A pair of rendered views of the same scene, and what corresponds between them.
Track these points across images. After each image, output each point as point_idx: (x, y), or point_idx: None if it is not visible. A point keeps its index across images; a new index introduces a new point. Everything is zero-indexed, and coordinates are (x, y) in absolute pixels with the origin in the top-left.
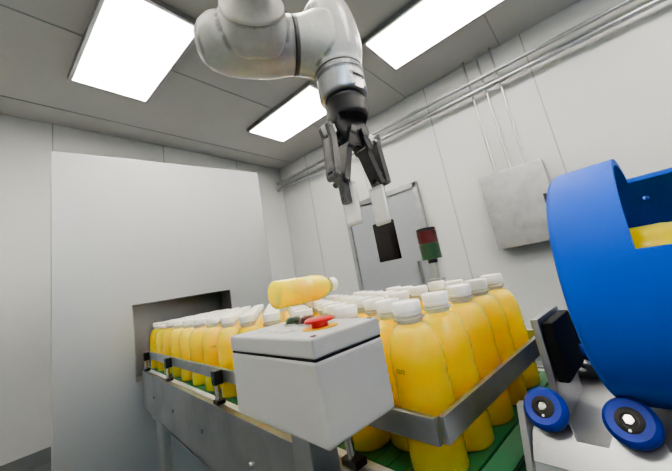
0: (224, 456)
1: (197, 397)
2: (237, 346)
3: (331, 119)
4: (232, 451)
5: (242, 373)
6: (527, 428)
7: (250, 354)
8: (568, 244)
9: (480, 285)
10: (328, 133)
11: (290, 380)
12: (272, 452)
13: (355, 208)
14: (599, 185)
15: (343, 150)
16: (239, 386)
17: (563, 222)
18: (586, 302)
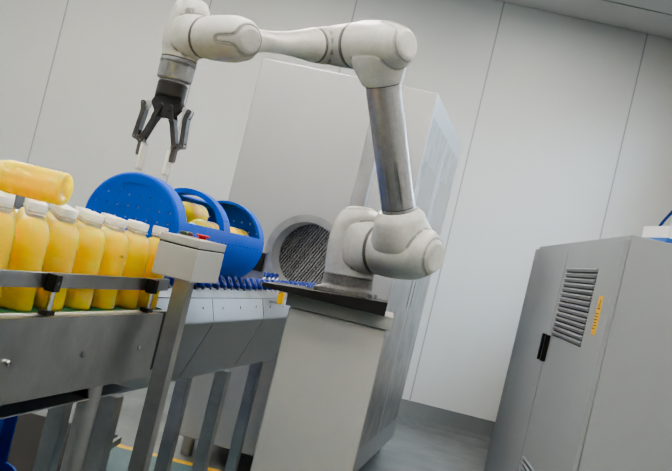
0: (43, 370)
1: (10, 318)
2: (202, 246)
3: (182, 100)
4: (59, 356)
5: (200, 260)
6: None
7: (205, 250)
8: (180, 216)
9: None
10: (190, 118)
11: (216, 261)
12: (106, 330)
13: (169, 167)
14: (177, 195)
15: (176, 125)
16: (196, 268)
17: (178, 206)
18: None
